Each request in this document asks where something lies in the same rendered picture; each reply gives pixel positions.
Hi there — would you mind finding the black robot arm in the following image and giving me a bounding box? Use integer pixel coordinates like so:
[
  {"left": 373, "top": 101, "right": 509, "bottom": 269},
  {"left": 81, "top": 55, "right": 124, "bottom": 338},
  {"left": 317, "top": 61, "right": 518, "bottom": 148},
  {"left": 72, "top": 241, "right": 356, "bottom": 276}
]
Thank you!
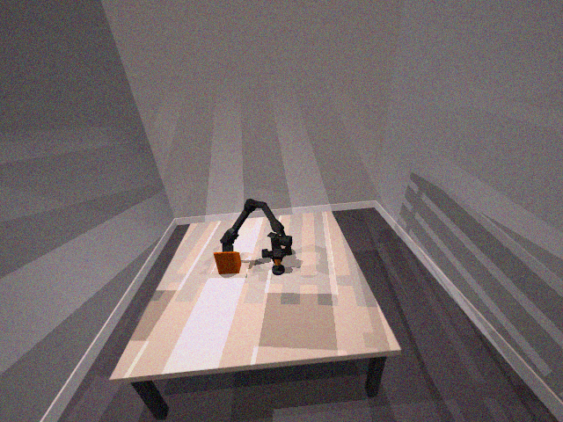
[{"left": 220, "top": 199, "right": 292, "bottom": 259}]

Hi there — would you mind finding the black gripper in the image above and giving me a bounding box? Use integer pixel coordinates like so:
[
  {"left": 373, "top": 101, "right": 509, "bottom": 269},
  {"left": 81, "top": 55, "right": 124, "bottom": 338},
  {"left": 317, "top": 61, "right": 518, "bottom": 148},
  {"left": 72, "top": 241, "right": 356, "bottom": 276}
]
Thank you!
[{"left": 262, "top": 244, "right": 292, "bottom": 262}]

